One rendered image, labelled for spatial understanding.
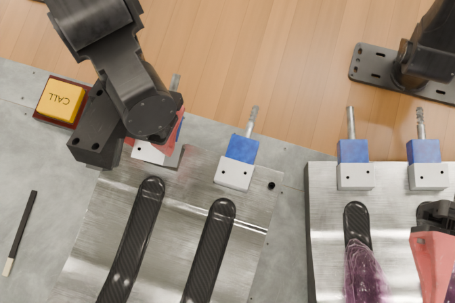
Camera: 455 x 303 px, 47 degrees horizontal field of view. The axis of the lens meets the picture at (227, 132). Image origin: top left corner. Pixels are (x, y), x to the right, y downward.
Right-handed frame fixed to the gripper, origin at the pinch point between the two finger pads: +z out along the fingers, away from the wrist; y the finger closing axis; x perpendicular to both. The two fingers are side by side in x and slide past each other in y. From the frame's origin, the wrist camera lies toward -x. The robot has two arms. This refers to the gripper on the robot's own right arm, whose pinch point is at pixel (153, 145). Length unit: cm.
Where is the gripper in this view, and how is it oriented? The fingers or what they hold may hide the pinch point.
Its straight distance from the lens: 74.0
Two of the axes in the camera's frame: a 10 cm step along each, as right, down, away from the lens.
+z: 1.1, 5.8, 8.0
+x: 3.4, -7.8, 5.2
